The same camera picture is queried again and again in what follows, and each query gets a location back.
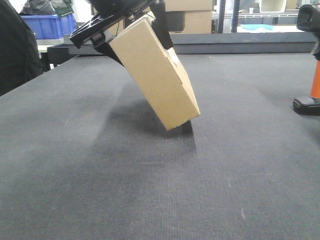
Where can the blue flat tray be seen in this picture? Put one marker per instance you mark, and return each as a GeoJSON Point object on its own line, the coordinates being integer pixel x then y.
{"type": "Point", "coordinates": [258, 28]}

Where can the blue plastic crate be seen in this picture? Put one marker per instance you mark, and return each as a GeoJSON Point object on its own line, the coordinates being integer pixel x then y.
{"type": "Point", "coordinates": [50, 27]}

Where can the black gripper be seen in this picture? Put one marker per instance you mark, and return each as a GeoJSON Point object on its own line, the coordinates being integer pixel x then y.
{"type": "Point", "coordinates": [110, 12]}

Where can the small brown cardboard package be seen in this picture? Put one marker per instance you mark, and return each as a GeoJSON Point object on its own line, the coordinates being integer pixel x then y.
{"type": "Point", "coordinates": [158, 72]}

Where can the large cardboard box with window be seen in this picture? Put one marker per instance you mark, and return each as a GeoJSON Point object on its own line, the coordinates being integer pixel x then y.
{"type": "Point", "coordinates": [189, 16]}

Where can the grey raised table rail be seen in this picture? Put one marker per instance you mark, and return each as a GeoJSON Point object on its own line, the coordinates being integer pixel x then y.
{"type": "Point", "coordinates": [243, 43]}

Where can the black side table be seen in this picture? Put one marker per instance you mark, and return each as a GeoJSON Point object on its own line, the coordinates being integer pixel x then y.
{"type": "Point", "coordinates": [54, 54]}

